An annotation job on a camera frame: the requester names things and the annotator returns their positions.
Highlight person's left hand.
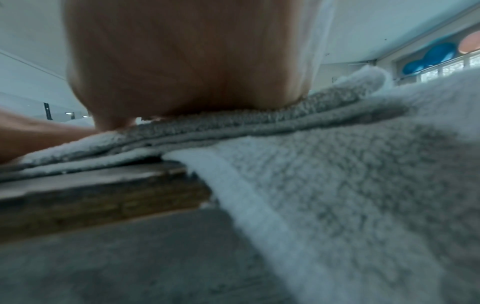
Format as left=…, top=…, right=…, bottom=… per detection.
left=0, top=108, right=99, bottom=165

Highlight person's right hand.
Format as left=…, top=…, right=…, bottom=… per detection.
left=63, top=0, right=331, bottom=131

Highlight grey terry towel checkered stripe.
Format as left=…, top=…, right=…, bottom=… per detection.
left=0, top=65, right=412, bottom=184

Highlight grey terry towel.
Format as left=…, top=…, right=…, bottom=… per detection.
left=162, top=69, right=480, bottom=304

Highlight row of blue pink balloons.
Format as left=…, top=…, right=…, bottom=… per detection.
left=401, top=29, right=480, bottom=77

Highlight row of windows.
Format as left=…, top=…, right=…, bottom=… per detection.
left=393, top=49, right=480, bottom=86

